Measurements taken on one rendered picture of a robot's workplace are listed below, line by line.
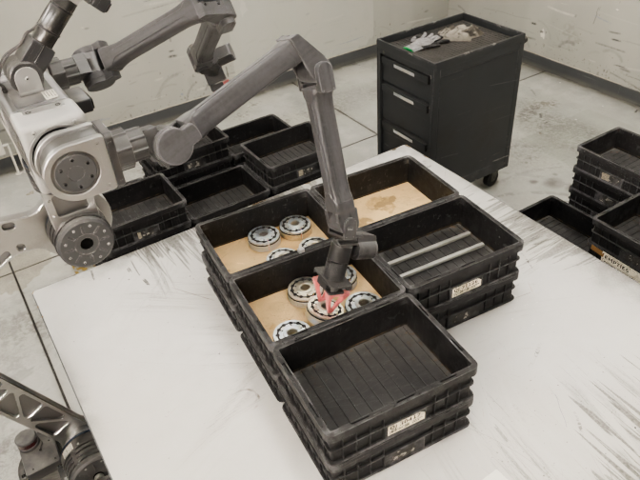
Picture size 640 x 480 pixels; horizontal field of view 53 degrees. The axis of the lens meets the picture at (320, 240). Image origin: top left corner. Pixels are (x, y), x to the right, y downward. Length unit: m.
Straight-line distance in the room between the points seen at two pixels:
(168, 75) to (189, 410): 3.34
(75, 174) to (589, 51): 4.32
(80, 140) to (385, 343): 0.90
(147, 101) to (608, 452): 3.87
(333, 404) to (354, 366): 0.13
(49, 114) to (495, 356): 1.29
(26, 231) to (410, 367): 1.03
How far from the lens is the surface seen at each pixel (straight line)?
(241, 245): 2.06
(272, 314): 1.80
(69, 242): 1.67
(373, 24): 5.60
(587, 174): 3.14
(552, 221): 3.17
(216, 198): 3.15
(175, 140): 1.35
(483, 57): 3.33
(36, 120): 1.40
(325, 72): 1.49
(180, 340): 1.97
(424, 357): 1.67
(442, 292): 1.81
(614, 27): 5.02
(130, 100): 4.75
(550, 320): 2.01
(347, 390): 1.60
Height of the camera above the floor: 2.06
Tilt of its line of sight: 37 degrees down
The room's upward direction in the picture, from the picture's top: 4 degrees counter-clockwise
